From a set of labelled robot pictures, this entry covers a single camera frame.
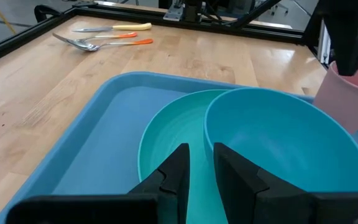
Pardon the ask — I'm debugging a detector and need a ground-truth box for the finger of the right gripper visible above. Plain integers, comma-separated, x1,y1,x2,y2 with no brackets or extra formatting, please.
318,0,358,77

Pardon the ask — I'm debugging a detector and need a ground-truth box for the blue bowl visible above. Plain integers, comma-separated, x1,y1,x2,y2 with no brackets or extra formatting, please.
203,86,358,200

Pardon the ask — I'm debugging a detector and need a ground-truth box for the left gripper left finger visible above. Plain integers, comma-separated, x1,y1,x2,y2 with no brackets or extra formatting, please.
128,142,191,224

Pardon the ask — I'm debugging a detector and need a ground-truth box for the blue plastic tray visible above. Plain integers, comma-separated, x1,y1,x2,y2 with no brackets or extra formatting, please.
0,71,358,224

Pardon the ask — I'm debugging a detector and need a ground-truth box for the pink ribbed cup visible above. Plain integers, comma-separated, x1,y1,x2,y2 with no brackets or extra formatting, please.
312,60,358,135

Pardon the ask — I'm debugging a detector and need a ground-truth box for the teal plate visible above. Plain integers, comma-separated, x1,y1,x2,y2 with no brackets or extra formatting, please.
137,89,229,224

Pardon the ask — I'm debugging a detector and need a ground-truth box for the yellow cable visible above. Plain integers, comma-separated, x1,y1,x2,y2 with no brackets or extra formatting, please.
0,0,17,35

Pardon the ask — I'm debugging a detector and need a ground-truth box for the orange-handled fork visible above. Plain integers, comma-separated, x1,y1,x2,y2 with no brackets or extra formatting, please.
52,31,139,47

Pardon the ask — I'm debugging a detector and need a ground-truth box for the black metal table frame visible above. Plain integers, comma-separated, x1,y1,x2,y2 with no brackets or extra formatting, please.
0,0,326,68

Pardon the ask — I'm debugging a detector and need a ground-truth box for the orange-handled spoon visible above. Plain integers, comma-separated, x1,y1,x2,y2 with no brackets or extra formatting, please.
73,38,154,52

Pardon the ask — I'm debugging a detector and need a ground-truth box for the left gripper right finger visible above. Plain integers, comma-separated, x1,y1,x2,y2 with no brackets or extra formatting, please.
213,142,313,224

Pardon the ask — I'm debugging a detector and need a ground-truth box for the yellow-handled knife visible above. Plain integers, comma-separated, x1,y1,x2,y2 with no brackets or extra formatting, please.
71,22,153,33

